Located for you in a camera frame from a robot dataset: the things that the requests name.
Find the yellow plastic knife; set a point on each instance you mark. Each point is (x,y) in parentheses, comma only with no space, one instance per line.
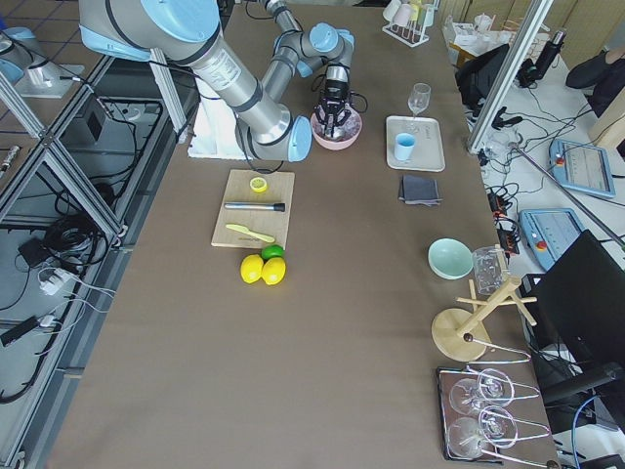
(246,231)

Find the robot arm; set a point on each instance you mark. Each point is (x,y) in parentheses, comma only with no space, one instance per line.
(189,33)
(299,51)

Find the lying wine glass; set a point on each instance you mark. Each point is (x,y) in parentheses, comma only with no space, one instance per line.
(486,437)
(479,389)

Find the pink cup on rack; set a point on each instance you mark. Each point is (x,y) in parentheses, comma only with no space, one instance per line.
(402,13)

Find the lower teach pendant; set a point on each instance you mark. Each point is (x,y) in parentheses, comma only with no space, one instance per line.
(549,233)

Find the clear ice cubes pile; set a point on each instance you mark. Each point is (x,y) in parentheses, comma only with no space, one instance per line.
(351,128)

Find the clear wine glass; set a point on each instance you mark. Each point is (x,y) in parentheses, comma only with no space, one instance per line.
(418,102)

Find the wooden mug tree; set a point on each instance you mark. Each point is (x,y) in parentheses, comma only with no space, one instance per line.
(460,335)

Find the aluminium frame post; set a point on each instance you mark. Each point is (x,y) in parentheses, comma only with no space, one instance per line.
(504,79)

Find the white cup rack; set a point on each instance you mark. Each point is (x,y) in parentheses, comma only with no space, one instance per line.
(415,34)

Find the clear glass mug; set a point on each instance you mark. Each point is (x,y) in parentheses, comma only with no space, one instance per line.
(490,268)

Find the mint green bowl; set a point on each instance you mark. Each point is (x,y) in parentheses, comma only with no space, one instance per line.
(450,258)

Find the steel muddler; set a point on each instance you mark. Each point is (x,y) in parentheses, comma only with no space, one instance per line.
(255,206)

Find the half lemon slice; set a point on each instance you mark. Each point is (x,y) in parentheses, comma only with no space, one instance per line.
(258,184)

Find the upper lying wine glass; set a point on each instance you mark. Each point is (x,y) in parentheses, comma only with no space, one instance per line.
(479,389)

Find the right lemon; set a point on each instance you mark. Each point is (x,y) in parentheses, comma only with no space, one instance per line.
(273,271)

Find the grey folded cloth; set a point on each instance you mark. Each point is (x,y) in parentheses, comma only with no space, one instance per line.
(415,190)

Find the blue cup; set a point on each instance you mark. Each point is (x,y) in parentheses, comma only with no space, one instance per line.
(404,146)

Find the black laptop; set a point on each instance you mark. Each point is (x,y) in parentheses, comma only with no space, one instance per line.
(580,303)

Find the left lemon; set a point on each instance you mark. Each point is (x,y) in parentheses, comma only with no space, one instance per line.
(251,268)

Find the upper teach pendant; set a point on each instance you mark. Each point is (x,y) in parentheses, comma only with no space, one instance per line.
(581,167)

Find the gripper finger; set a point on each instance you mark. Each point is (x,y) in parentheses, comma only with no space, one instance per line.
(318,120)
(344,116)

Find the metal mirror tray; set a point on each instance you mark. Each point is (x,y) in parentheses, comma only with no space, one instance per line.
(446,379)

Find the bamboo cutting board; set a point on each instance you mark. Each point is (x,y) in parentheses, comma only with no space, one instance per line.
(265,222)

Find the teach pendant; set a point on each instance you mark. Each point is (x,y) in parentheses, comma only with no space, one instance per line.
(549,233)
(581,167)

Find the lower lying wine glass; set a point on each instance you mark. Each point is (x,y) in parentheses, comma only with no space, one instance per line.
(486,437)

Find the lime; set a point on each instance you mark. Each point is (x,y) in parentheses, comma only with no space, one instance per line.
(272,251)

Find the pink bowl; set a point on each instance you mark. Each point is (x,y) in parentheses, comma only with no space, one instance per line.
(338,145)

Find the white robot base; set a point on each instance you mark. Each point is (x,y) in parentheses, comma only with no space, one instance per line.
(214,128)

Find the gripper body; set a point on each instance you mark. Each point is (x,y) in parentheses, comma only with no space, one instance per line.
(335,93)

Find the beige rabbit tray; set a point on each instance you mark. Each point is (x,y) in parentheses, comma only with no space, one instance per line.
(427,154)

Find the steel ice scoop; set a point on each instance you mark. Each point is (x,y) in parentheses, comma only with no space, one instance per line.
(333,131)

